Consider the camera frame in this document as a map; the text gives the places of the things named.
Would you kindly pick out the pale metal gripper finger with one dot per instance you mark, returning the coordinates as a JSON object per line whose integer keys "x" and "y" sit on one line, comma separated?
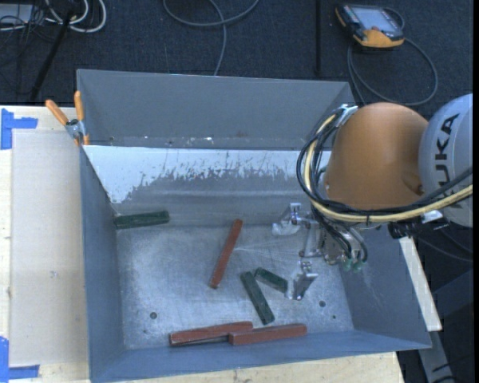
{"x": 292, "y": 218}
{"x": 301, "y": 281}

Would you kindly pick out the dark green flat block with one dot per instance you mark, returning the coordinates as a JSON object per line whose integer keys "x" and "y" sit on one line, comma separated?
{"x": 272, "y": 279}
{"x": 258, "y": 298}
{"x": 141, "y": 219}

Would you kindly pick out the red-brown flat block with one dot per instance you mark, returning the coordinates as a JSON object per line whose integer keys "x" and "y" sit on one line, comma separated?
{"x": 226, "y": 254}
{"x": 207, "y": 332}
{"x": 268, "y": 334}

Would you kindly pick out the grey metal bin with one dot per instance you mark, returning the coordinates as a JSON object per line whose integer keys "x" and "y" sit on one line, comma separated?
{"x": 175, "y": 261}

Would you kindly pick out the black cylinder on white bracket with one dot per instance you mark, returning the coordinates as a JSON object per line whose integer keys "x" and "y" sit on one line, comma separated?
{"x": 403, "y": 230}

